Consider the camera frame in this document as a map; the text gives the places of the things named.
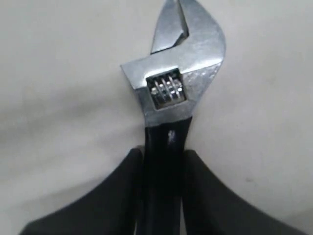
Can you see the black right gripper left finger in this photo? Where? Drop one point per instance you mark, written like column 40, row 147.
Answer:
column 108, row 209

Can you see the adjustable wrench black handle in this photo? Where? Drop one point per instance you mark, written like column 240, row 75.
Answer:
column 187, row 52

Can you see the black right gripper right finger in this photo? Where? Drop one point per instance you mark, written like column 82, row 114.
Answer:
column 211, row 208

